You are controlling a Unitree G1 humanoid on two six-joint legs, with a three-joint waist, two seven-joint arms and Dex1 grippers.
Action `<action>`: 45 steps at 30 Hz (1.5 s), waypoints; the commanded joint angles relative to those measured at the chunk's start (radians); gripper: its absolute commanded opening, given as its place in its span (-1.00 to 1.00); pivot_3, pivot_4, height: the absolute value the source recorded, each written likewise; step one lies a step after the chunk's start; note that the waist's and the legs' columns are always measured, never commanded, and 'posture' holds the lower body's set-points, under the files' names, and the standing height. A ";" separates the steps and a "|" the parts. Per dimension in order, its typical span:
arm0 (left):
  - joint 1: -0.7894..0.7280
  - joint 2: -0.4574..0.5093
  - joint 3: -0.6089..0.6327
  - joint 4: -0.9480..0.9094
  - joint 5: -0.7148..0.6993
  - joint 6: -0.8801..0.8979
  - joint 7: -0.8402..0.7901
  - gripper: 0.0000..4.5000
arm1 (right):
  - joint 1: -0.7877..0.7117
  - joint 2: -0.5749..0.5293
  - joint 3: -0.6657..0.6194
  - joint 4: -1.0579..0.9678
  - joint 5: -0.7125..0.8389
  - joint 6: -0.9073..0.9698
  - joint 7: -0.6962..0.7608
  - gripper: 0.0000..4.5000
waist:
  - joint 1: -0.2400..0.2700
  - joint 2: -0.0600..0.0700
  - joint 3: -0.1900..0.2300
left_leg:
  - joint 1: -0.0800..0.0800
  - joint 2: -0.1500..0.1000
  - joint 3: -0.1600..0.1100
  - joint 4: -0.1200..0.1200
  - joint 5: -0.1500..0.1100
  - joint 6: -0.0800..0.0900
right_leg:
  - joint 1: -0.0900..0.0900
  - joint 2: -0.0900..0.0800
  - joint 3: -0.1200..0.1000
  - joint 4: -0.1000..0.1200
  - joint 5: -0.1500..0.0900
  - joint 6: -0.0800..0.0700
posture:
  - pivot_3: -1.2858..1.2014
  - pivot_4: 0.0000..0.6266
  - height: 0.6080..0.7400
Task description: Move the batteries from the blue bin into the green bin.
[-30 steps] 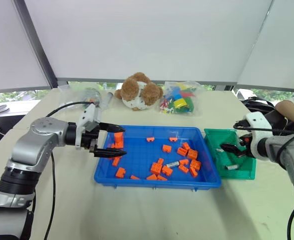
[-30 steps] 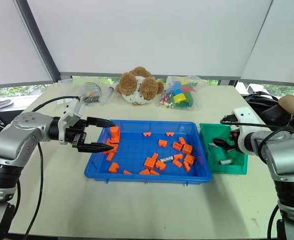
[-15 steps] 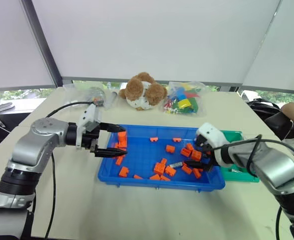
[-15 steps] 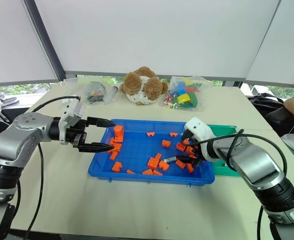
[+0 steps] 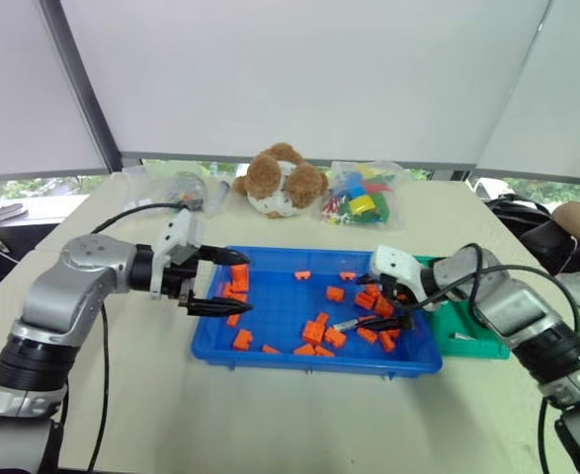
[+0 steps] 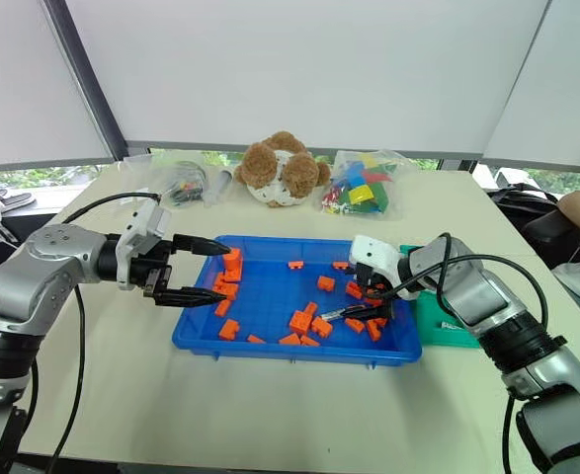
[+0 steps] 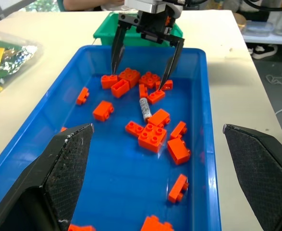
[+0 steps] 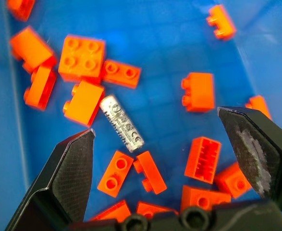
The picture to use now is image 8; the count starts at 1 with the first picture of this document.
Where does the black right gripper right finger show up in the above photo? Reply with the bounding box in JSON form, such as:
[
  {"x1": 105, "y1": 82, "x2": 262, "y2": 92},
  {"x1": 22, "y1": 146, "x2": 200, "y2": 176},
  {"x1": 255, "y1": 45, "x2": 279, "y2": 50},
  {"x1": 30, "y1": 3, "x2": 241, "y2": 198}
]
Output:
[{"x1": 217, "y1": 106, "x2": 282, "y2": 217}]

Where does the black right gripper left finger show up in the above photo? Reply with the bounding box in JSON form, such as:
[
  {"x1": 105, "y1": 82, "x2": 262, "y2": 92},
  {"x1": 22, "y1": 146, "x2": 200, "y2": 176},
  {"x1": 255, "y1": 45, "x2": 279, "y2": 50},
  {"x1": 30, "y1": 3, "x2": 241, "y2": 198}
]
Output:
[{"x1": 5, "y1": 128, "x2": 96, "y2": 231}]

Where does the blue plastic bin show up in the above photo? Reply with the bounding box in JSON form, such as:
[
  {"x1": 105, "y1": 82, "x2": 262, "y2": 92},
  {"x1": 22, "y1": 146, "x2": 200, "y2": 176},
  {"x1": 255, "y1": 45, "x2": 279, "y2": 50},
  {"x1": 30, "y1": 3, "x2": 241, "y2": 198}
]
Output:
[{"x1": 0, "y1": 0, "x2": 282, "y2": 231}]

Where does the orange two-stud toy brick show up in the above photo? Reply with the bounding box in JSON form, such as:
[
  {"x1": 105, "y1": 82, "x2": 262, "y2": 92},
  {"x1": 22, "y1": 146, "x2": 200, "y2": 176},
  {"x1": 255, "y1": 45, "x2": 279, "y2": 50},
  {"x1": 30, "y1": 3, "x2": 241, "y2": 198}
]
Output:
[
  {"x1": 214, "y1": 161, "x2": 253, "y2": 199},
  {"x1": 180, "y1": 184, "x2": 232, "y2": 213},
  {"x1": 87, "y1": 199, "x2": 132, "y2": 222},
  {"x1": 135, "y1": 201, "x2": 179, "y2": 219},
  {"x1": 97, "y1": 150, "x2": 135, "y2": 198},
  {"x1": 62, "y1": 80, "x2": 106, "y2": 128},
  {"x1": 24, "y1": 64, "x2": 58, "y2": 111},
  {"x1": 181, "y1": 72, "x2": 215, "y2": 113},
  {"x1": 100, "y1": 59, "x2": 142, "y2": 90},
  {"x1": 184, "y1": 136, "x2": 222, "y2": 185},
  {"x1": 206, "y1": 4, "x2": 237, "y2": 41},
  {"x1": 6, "y1": 0, "x2": 37, "y2": 22},
  {"x1": 133, "y1": 151, "x2": 168, "y2": 195},
  {"x1": 10, "y1": 25, "x2": 58, "y2": 74},
  {"x1": 245, "y1": 95, "x2": 273, "y2": 120}
]

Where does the silver AA battery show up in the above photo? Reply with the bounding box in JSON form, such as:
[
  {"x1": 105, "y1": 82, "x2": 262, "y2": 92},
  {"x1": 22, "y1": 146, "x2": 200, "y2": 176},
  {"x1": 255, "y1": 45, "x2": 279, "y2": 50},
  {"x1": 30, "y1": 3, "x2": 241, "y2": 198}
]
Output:
[{"x1": 99, "y1": 94, "x2": 146, "y2": 153}]

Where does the orange four-stud toy brick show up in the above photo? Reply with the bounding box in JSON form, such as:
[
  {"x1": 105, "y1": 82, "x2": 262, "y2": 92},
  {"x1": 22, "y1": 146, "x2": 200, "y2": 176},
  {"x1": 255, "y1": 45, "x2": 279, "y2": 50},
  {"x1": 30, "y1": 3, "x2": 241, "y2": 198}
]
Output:
[{"x1": 58, "y1": 34, "x2": 106, "y2": 84}]

